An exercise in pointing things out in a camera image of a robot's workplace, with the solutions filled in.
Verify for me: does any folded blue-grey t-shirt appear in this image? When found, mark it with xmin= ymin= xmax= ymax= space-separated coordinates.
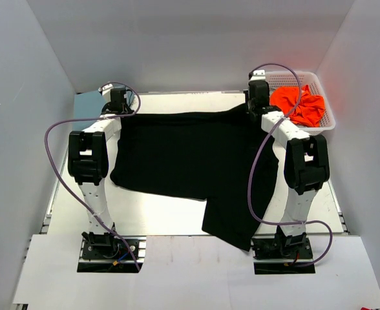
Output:
xmin=74 ymin=90 xmax=105 ymax=119

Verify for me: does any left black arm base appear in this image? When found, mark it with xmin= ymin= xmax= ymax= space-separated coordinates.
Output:
xmin=77 ymin=232 xmax=146 ymax=274

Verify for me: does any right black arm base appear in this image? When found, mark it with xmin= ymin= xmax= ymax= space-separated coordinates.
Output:
xmin=251 ymin=228 xmax=315 ymax=275

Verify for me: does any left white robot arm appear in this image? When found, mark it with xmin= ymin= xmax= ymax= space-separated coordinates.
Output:
xmin=68 ymin=83 xmax=134 ymax=235

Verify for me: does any black t-shirt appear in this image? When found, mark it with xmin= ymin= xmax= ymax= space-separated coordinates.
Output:
xmin=110 ymin=105 xmax=279 ymax=251

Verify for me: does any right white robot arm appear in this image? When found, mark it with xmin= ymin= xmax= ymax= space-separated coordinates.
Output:
xmin=246 ymin=78 xmax=330 ymax=258

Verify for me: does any crumpled orange t-shirt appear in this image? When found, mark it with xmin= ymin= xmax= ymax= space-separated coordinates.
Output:
xmin=270 ymin=85 xmax=326 ymax=127

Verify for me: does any white plastic basket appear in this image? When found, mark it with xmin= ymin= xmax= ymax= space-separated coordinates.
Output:
xmin=266 ymin=71 xmax=335 ymax=135

